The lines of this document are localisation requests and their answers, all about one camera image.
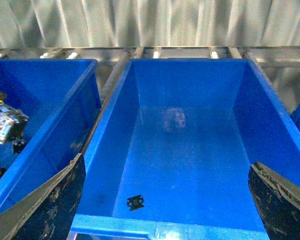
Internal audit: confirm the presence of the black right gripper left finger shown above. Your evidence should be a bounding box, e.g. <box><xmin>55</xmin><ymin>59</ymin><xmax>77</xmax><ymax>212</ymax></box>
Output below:
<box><xmin>0</xmin><ymin>153</ymin><xmax>86</xmax><ymax>240</ymax></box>

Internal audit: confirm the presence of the blue source bin with buttons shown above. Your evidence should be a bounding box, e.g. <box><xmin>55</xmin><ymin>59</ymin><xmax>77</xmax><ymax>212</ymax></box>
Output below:
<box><xmin>0</xmin><ymin>59</ymin><xmax>101</xmax><ymax>214</ymax></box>

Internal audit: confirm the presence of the small black plastic clip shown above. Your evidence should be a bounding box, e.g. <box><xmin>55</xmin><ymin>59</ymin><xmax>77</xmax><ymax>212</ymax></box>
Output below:
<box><xmin>126</xmin><ymin>194</ymin><xmax>144</xmax><ymax>211</ymax></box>

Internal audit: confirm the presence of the yellow button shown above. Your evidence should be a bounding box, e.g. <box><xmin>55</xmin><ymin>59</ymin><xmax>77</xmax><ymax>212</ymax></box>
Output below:
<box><xmin>0</xmin><ymin>91</ymin><xmax>30</xmax><ymax>145</ymax></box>

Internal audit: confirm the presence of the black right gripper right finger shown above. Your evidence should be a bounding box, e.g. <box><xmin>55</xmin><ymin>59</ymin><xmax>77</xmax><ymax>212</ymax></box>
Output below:
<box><xmin>248</xmin><ymin>162</ymin><xmax>300</xmax><ymax>240</ymax></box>

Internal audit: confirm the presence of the blue empty middle bin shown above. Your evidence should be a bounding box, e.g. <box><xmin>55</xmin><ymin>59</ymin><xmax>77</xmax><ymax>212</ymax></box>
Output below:
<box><xmin>70</xmin><ymin>59</ymin><xmax>300</xmax><ymax>240</ymax></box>

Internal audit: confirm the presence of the metal rack divider rail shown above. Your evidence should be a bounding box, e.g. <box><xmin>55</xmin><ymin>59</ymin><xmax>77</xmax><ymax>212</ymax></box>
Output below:
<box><xmin>97</xmin><ymin>51</ymin><xmax>130</xmax><ymax>104</ymax></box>

